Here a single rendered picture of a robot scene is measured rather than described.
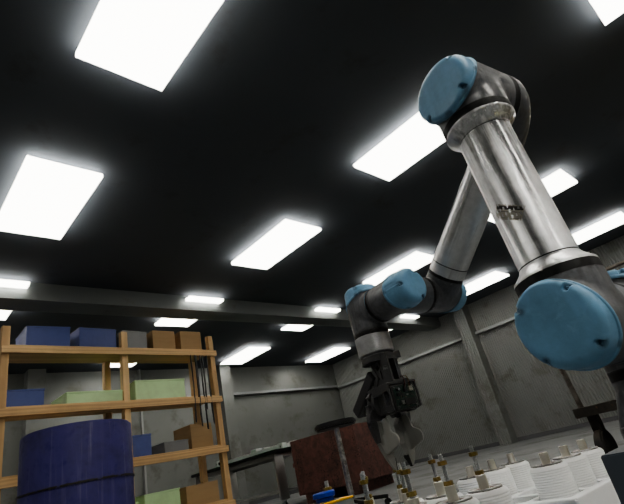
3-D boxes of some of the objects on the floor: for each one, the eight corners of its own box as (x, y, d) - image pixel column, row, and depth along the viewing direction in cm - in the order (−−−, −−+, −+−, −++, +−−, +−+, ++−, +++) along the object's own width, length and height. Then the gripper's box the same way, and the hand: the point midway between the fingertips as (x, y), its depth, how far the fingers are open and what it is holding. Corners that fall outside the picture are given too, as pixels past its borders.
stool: (340, 512, 404) (322, 428, 433) (398, 501, 381) (375, 413, 411) (303, 528, 356) (286, 432, 385) (367, 516, 333) (344, 415, 363)
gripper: (369, 351, 90) (401, 470, 81) (412, 347, 95) (447, 458, 86) (347, 364, 97) (374, 475, 88) (389, 359, 102) (419, 463, 93)
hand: (400, 461), depth 90 cm, fingers open, 3 cm apart
